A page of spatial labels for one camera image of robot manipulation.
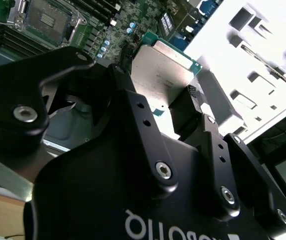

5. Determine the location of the silver CPU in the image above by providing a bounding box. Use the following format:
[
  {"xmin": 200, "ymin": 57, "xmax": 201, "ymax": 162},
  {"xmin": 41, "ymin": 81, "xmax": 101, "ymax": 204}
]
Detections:
[{"xmin": 130, "ymin": 31, "xmax": 205, "ymax": 118}]

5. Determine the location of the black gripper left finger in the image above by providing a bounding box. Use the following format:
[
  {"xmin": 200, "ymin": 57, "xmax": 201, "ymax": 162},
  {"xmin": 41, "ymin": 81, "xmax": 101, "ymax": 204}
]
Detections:
[{"xmin": 0, "ymin": 46, "xmax": 179, "ymax": 194}]

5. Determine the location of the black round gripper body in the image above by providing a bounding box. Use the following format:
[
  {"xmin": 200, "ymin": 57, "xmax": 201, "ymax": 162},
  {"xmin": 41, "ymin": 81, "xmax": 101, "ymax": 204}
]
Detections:
[{"xmin": 24, "ymin": 119, "xmax": 268, "ymax": 240}]

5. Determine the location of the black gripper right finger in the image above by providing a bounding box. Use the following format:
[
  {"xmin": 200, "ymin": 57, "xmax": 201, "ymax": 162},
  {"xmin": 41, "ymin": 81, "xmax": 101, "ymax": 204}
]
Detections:
[{"xmin": 169, "ymin": 84, "xmax": 286, "ymax": 240}]

